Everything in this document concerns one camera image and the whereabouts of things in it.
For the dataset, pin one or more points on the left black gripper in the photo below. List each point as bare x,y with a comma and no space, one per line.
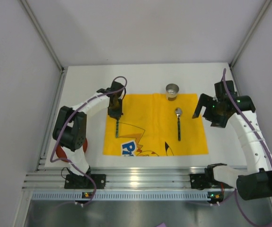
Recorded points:
115,113

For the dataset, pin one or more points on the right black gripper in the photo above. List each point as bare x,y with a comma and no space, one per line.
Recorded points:
209,111

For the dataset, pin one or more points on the fork with green handle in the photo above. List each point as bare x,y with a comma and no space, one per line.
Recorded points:
117,128

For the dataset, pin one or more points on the spoon with green handle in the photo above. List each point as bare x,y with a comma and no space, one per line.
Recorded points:
178,112

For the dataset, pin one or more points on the yellow printed cloth mat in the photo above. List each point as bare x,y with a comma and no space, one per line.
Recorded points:
148,128

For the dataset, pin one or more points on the white paper cup brown sleeve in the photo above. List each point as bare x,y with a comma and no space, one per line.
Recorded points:
172,91

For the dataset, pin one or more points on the red round plate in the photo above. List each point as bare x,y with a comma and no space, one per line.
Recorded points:
61,154

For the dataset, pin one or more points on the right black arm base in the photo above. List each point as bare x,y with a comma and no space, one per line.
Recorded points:
206,180

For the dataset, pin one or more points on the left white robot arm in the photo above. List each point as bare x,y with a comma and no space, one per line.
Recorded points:
70,128

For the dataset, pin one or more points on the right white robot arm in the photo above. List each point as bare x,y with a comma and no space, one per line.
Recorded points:
256,182

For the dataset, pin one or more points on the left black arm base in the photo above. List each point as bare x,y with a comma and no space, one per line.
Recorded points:
73,181

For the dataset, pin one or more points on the aluminium mounting rail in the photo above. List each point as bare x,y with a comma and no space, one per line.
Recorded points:
117,178

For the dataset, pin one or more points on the slotted grey cable duct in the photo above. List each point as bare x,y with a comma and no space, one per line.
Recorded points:
129,196

